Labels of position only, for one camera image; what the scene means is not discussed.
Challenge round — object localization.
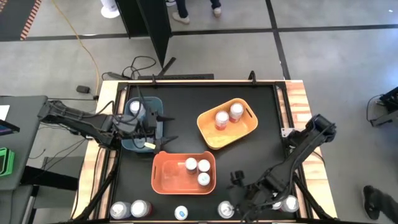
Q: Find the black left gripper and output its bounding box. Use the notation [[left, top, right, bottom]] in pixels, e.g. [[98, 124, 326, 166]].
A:
[[124, 106, 179, 152]]

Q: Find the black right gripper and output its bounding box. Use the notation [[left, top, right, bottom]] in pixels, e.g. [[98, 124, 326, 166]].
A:
[[228, 169, 271, 218]]

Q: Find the blue silver energy drink can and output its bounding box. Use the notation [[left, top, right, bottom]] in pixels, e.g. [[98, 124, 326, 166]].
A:
[[184, 157, 198, 174], [174, 205, 189, 222], [197, 172, 211, 187], [197, 159, 211, 173]]

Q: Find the blue plastic bin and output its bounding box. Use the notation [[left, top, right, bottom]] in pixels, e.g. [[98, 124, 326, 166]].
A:
[[120, 96, 165, 153]]

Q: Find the yellow plastic bin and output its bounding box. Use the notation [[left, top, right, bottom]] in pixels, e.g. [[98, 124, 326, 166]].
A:
[[196, 97, 259, 151]]

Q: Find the orange plastic bin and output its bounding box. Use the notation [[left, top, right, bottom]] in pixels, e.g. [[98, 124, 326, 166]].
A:
[[150, 151, 217, 195]]

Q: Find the black power brick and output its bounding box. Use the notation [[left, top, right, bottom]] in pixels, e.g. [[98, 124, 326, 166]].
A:
[[101, 71, 133, 81]]

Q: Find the black standing cabinet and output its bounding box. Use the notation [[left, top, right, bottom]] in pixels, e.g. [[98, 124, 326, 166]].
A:
[[114, 0, 177, 77]]

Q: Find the person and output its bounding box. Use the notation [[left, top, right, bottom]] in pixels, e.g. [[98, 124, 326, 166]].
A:
[[165, 0, 223, 26]]

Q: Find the black floor beam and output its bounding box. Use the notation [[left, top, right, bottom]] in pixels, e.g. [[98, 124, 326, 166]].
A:
[[21, 166, 79, 191]]

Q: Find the person's foot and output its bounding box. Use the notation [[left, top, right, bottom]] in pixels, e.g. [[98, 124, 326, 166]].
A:
[[362, 185, 398, 222]]

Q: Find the grey side table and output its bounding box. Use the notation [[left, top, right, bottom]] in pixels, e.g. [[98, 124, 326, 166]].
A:
[[0, 185, 35, 224], [0, 95, 49, 191]]

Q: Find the green plastic tray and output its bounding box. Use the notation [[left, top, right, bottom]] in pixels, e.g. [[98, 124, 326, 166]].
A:
[[0, 147, 16, 177]]

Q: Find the dark tablet device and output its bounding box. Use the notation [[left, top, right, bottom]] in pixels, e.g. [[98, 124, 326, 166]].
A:
[[0, 119, 21, 137]]

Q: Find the black equipment stand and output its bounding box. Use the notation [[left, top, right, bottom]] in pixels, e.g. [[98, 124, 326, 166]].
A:
[[366, 86, 398, 128]]

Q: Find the black mat with orange stripes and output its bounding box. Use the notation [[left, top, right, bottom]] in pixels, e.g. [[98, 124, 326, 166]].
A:
[[0, 0, 43, 42]]

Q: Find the black looped cable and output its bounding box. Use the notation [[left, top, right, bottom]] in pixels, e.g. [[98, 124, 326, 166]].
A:
[[121, 55, 157, 80]]

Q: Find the black aluminium table frame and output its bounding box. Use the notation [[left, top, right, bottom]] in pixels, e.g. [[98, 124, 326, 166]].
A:
[[71, 79, 338, 224]]

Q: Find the yellow floor cable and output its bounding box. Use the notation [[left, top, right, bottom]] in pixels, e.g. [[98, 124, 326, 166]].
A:
[[50, 0, 101, 96]]

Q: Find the white round pedestal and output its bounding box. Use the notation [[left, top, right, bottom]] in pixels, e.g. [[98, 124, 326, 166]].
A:
[[99, 0, 121, 19]]

